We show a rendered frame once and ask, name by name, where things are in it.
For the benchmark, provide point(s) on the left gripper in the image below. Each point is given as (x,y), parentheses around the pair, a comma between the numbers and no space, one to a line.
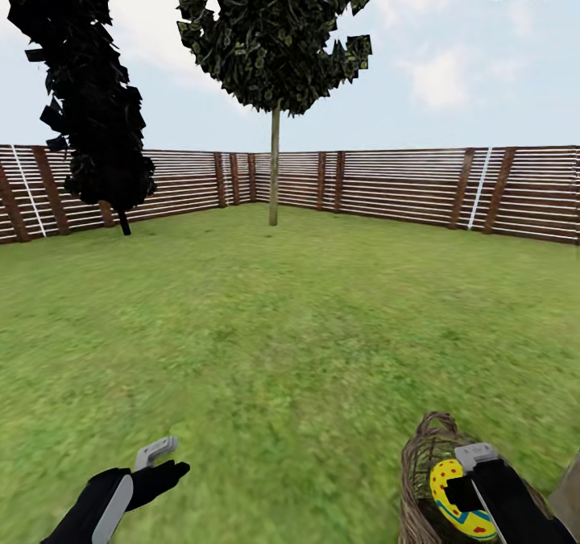
(161,478)

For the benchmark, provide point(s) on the easter egg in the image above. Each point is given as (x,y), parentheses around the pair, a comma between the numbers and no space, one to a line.
(475,525)

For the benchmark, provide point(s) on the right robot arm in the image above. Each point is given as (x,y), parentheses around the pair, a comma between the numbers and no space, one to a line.
(487,484)

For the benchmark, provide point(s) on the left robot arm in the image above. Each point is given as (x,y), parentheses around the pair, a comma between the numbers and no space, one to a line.
(101,505)

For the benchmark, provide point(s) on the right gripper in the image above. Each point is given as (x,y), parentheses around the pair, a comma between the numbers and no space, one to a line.
(460,492)

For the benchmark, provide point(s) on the wicker basket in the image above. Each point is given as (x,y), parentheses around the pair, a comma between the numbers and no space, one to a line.
(413,528)

